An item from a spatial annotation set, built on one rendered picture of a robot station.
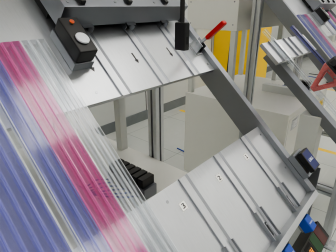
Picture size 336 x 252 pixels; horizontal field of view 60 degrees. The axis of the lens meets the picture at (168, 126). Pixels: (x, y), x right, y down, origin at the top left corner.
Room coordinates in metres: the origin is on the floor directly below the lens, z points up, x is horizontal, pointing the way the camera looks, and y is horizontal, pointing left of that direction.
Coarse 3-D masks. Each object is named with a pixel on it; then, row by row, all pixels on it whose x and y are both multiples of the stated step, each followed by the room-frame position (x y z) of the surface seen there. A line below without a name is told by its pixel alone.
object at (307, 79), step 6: (264, 30) 0.86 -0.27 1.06; (270, 36) 0.84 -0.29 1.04; (276, 42) 0.83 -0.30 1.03; (276, 48) 0.83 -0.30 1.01; (282, 48) 0.82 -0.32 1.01; (282, 54) 0.82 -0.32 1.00; (288, 54) 0.82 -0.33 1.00; (288, 60) 0.81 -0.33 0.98; (294, 66) 0.79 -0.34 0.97; (300, 72) 0.78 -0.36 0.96; (306, 78) 0.77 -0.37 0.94; (318, 90) 0.75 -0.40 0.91; (318, 96) 0.74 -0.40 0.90; (324, 96) 0.74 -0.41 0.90; (324, 102) 0.73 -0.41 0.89; (330, 102) 0.73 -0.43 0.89; (330, 108) 0.72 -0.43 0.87
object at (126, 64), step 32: (0, 0) 0.54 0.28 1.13; (32, 0) 0.58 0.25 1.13; (0, 32) 0.48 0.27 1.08; (32, 32) 0.52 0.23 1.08; (96, 32) 0.61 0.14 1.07; (128, 32) 0.67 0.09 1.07; (160, 32) 0.74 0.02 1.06; (64, 64) 0.50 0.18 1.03; (96, 64) 0.54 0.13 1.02; (128, 64) 0.58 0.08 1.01; (160, 64) 0.64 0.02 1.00; (192, 64) 0.70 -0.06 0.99; (96, 96) 0.48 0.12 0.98
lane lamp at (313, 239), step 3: (312, 234) 0.49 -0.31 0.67; (309, 237) 0.48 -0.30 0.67; (312, 237) 0.48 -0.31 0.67; (315, 237) 0.48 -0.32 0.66; (312, 240) 0.47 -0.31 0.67; (315, 240) 0.48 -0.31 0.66; (318, 240) 0.48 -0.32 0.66; (312, 243) 0.47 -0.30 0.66; (315, 243) 0.47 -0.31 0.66; (318, 243) 0.48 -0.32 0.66; (321, 243) 0.48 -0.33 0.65; (315, 246) 0.46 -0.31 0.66; (318, 246) 0.47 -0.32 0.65; (321, 246) 0.47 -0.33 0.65; (318, 249) 0.46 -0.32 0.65; (321, 249) 0.47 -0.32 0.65
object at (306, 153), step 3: (306, 150) 0.61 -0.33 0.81; (303, 153) 0.59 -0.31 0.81; (306, 153) 0.60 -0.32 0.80; (309, 153) 0.61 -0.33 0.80; (306, 156) 0.59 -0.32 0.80; (309, 156) 0.60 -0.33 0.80; (312, 156) 0.60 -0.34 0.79; (309, 159) 0.59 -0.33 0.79; (312, 159) 0.60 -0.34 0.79; (315, 159) 0.60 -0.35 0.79; (309, 162) 0.58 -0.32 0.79; (312, 162) 0.59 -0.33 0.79; (315, 162) 0.59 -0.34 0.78; (312, 165) 0.58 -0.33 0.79; (315, 165) 0.58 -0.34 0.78
